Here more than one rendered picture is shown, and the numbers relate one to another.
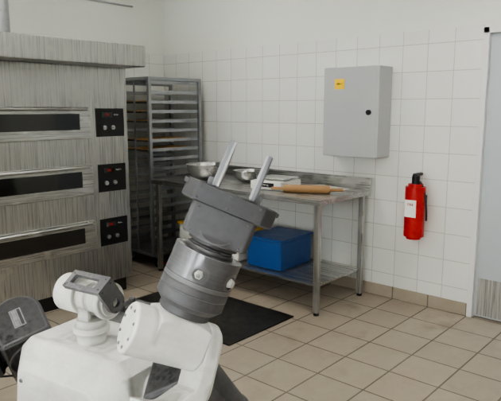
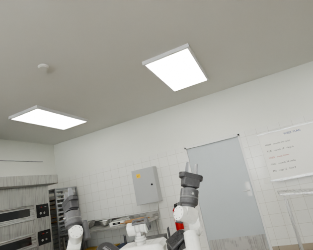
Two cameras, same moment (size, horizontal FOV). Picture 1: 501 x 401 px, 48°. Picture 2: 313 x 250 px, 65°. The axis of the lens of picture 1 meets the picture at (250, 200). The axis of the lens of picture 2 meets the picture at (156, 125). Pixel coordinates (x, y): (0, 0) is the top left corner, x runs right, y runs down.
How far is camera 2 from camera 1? 0.75 m
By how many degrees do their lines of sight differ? 31
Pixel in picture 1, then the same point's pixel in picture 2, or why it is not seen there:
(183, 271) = (189, 193)
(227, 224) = (194, 180)
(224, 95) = (88, 191)
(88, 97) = (33, 200)
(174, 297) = (189, 200)
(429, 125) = (175, 184)
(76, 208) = not seen: outside the picture
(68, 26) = (15, 173)
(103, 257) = not seen: outside the picture
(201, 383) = (199, 223)
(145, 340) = (185, 213)
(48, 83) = (15, 197)
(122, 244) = not seen: outside the picture
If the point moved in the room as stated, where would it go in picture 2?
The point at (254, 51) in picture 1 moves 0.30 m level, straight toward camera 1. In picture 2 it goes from (99, 170) to (100, 168)
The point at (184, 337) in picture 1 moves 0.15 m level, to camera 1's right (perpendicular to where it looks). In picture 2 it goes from (193, 212) to (220, 205)
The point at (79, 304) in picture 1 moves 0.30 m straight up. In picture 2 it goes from (137, 230) to (128, 173)
